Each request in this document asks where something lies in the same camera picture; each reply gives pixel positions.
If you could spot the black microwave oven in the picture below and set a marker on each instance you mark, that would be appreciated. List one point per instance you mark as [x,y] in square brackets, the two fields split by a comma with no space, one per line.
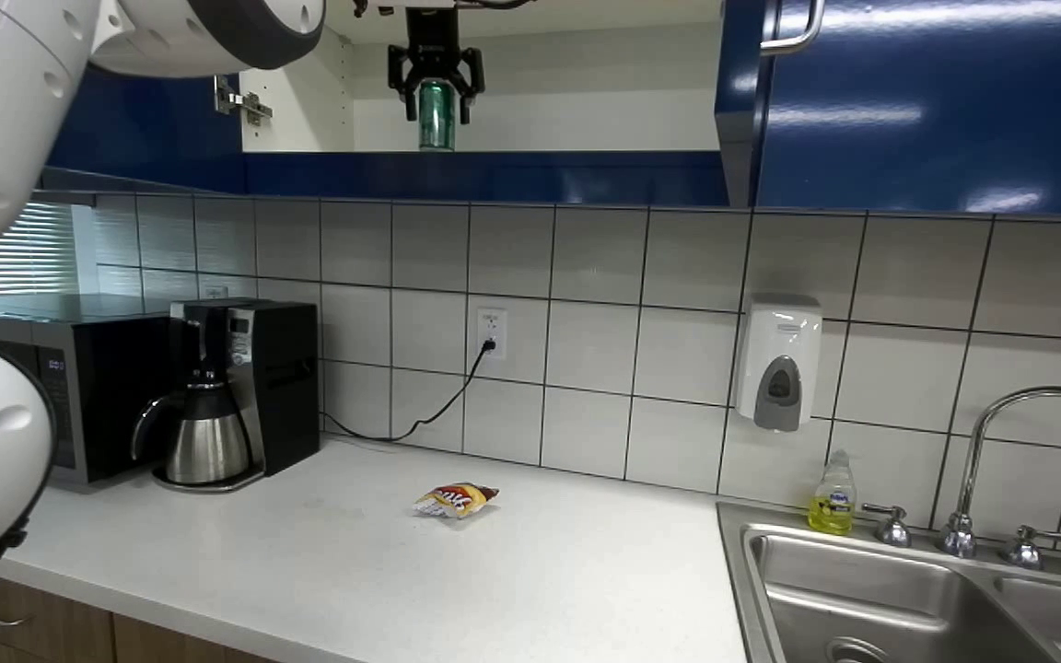
[101,363]

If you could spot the blue cupboard door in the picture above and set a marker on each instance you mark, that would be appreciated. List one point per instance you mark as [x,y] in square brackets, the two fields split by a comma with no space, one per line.
[892,104]

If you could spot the chrome sink faucet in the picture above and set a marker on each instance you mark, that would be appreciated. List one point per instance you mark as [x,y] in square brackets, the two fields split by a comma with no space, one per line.
[981,481]

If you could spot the Fritos chip bag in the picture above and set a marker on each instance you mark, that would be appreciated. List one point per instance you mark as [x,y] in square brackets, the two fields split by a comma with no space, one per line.
[458,504]

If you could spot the white wall outlet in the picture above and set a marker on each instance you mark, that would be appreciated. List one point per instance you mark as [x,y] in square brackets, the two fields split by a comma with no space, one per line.
[491,330]

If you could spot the white soap dispenser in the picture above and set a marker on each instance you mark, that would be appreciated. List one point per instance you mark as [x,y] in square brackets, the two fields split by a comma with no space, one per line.
[778,363]

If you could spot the yellow dish soap bottle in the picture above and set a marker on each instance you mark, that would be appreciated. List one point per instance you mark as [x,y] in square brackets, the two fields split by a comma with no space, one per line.
[835,499]

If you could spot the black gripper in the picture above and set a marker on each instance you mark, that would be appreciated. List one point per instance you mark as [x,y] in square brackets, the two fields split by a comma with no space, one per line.
[432,48]

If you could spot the green soda can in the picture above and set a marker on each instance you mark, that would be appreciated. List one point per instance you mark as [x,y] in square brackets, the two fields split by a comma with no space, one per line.
[434,116]

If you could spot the stainless steel double sink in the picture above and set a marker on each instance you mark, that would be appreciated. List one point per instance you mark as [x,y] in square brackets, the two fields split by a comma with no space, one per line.
[819,600]

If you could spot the open white cupboard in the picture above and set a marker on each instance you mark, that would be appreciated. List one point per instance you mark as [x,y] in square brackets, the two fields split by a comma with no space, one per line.
[588,102]

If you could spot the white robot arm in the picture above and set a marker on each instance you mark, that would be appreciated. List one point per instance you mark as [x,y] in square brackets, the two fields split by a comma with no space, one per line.
[44,52]

